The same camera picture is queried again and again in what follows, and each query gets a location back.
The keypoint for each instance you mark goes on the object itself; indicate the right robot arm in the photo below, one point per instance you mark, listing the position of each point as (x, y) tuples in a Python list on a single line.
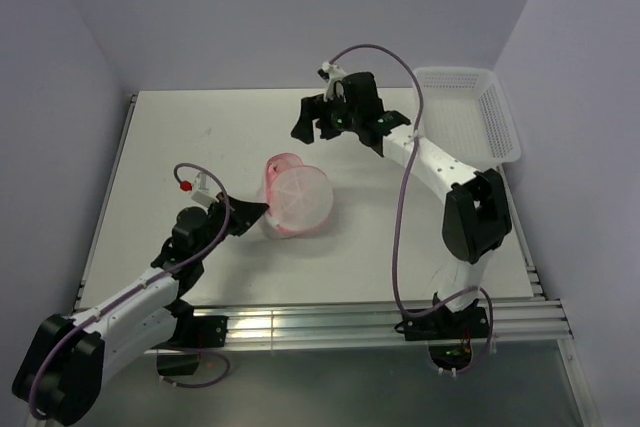
[(476, 216)]

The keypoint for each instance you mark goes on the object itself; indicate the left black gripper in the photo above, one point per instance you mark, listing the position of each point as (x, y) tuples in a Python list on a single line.
[(242, 214)]

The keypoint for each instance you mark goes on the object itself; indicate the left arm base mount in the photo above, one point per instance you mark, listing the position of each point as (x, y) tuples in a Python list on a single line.
[(182, 354)]

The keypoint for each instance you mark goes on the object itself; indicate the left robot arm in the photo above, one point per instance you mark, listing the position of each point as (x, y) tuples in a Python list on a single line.
[(71, 358)]

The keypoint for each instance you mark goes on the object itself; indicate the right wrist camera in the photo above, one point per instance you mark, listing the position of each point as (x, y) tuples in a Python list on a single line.
[(331, 74)]

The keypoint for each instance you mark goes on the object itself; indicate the white plastic basket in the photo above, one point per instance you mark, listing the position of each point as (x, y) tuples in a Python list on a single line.
[(467, 114)]

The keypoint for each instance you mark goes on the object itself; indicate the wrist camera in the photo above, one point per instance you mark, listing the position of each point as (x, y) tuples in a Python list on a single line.
[(200, 190), (331, 74)]

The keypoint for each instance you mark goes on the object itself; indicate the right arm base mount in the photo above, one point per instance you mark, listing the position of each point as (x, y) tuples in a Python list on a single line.
[(457, 341)]

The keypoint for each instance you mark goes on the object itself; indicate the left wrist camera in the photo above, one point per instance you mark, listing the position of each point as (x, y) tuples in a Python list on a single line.
[(200, 190)]

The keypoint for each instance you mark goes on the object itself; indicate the white mesh laundry bag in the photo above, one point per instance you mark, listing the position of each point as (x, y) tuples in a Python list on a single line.
[(299, 197)]

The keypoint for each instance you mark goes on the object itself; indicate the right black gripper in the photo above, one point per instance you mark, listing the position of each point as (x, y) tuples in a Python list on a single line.
[(314, 108)]

